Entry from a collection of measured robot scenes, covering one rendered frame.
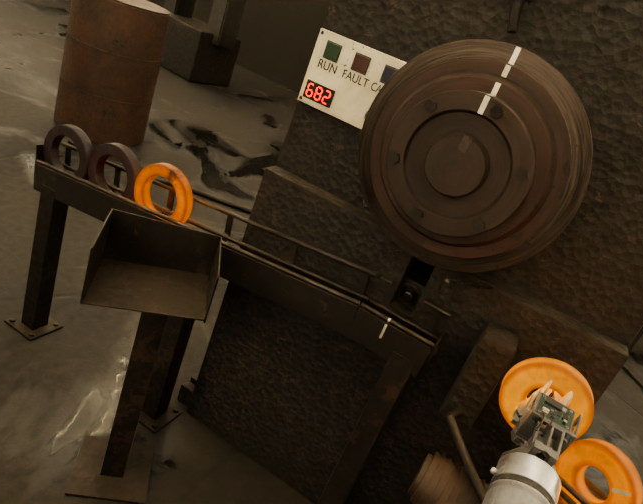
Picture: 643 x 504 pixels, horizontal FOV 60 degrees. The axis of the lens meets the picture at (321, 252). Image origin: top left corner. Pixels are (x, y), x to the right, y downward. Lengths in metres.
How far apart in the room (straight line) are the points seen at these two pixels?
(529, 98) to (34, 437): 1.51
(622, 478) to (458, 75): 0.79
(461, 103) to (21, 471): 1.39
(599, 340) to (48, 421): 1.47
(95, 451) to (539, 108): 1.42
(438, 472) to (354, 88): 0.89
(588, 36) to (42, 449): 1.66
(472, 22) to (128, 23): 2.68
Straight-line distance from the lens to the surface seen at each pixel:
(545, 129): 1.13
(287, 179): 1.45
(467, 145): 1.09
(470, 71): 1.16
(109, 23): 3.74
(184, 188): 1.54
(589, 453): 1.20
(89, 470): 1.72
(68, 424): 1.83
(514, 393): 1.08
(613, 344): 1.38
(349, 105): 1.40
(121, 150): 1.68
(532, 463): 0.89
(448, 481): 1.29
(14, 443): 1.78
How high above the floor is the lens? 1.31
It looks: 23 degrees down
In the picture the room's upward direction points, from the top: 21 degrees clockwise
